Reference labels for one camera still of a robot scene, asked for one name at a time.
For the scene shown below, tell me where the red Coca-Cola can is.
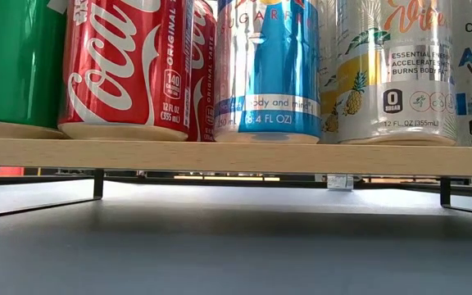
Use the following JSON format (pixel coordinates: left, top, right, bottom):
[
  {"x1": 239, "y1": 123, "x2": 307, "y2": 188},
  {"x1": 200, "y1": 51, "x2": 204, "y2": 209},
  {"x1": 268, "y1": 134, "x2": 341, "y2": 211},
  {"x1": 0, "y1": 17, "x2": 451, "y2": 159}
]
[
  {"x1": 57, "y1": 0, "x2": 196, "y2": 143},
  {"x1": 186, "y1": 0, "x2": 219, "y2": 143}
]

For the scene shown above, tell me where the blue silver Red Bull can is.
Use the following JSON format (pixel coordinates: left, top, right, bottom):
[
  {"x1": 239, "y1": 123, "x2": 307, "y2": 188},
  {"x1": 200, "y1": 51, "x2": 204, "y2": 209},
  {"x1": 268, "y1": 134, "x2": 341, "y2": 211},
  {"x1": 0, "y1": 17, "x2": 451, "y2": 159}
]
[{"x1": 213, "y1": 0, "x2": 323, "y2": 144}]

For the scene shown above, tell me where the green Sprite can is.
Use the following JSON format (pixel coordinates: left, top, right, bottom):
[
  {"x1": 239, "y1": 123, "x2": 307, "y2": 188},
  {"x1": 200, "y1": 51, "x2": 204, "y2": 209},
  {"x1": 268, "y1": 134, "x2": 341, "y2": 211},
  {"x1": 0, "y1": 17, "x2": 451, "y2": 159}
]
[{"x1": 0, "y1": 0, "x2": 68, "y2": 140}]

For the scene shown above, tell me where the light wooden board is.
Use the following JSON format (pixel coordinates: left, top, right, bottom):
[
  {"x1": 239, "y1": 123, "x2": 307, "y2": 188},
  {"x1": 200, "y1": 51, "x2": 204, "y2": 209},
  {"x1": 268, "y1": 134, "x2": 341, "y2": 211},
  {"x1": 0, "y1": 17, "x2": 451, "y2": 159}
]
[{"x1": 0, "y1": 137, "x2": 472, "y2": 222}]

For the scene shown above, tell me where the black metal table frame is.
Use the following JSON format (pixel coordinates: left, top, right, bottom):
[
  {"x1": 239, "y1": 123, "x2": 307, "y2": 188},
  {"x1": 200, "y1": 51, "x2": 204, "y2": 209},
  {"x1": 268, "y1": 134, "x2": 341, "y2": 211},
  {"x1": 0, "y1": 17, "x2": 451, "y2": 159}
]
[{"x1": 0, "y1": 174, "x2": 472, "y2": 201}]

